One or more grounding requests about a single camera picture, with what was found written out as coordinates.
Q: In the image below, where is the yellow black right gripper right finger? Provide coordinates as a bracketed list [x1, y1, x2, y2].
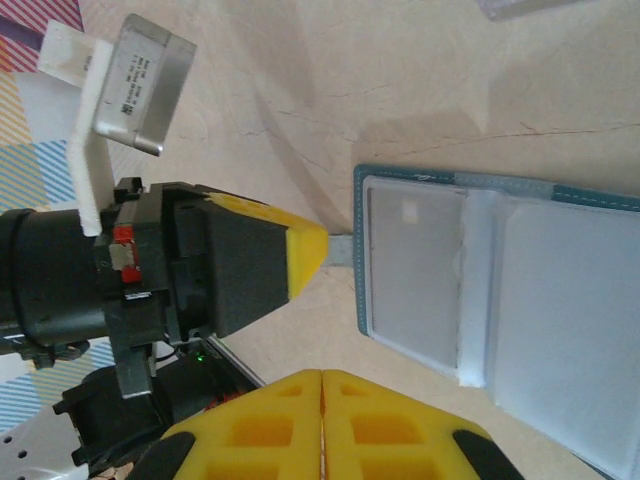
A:
[322, 368, 521, 480]

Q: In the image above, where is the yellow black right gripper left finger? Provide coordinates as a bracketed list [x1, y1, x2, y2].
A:
[130, 368, 325, 480]

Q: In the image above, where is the grey card with white square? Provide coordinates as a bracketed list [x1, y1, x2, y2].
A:
[367, 185, 464, 369]

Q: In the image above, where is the teal leather card holder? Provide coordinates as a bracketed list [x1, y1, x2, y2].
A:
[327, 162, 640, 480]

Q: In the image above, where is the long aluminium mounting rail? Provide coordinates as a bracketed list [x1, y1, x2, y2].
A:
[207, 333, 269, 389]

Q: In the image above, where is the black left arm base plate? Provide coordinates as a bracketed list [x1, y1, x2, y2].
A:
[154, 344, 261, 426]

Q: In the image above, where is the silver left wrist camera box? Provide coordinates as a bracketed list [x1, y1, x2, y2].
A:
[94, 13, 197, 157]

